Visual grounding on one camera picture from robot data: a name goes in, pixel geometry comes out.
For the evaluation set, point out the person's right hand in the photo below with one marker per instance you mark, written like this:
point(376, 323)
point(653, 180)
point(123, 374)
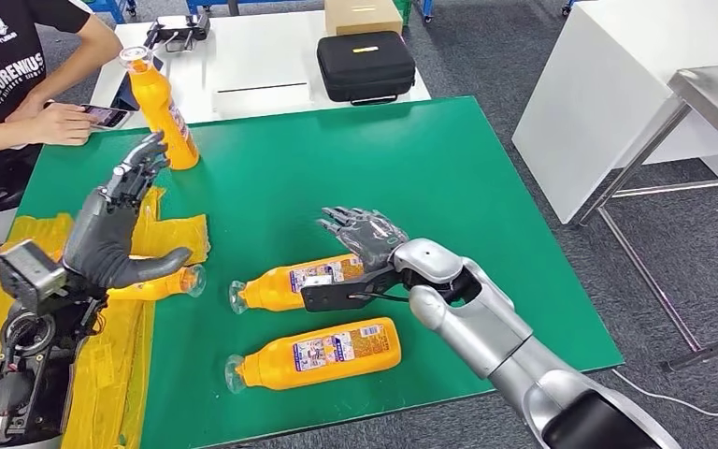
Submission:
point(61, 124)

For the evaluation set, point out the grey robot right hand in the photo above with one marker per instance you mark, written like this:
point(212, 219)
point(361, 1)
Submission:
point(371, 238)

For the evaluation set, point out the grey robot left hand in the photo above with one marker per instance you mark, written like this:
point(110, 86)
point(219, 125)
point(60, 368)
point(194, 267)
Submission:
point(102, 241)

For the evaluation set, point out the orange bottle clear cap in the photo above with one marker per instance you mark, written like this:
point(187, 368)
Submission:
point(266, 291)
point(260, 370)
point(161, 286)
point(161, 105)

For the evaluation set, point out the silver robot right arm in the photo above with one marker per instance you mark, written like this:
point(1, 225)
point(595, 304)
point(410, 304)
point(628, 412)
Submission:
point(495, 334)

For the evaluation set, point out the smartphone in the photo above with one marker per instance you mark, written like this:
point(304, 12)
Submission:
point(108, 116)

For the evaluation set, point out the dark blue tablet cover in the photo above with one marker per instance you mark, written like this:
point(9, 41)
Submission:
point(125, 96)

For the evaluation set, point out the person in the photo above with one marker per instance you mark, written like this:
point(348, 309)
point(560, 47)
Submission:
point(0, 62)

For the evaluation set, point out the yellow plastic sheet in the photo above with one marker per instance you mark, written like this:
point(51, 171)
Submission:
point(111, 359)

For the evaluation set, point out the blue metal cart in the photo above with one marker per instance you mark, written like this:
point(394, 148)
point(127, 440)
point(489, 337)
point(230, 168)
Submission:
point(114, 7)

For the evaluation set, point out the black zippered carry case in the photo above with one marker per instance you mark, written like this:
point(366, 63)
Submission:
point(365, 68)

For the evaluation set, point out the cardboard box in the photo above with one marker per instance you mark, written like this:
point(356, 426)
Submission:
point(362, 17)

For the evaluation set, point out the blue metal rack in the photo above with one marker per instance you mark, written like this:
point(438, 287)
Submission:
point(254, 4)

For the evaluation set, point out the green plastic crate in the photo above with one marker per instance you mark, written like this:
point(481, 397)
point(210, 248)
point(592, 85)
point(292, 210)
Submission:
point(401, 10)

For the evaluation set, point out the white table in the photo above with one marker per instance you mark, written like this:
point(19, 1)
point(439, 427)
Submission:
point(613, 93)

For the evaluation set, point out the blue caster leg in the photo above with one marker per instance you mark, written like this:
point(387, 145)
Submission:
point(568, 6)

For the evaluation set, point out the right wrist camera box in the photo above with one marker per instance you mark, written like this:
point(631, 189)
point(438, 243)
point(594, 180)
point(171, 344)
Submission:
point(334, 299)

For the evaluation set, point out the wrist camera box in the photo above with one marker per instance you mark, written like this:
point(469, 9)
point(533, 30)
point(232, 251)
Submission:
point(27, 276)
point(334, 299)

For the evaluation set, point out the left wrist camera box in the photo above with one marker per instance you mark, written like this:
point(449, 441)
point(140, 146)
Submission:
point(27, 276)

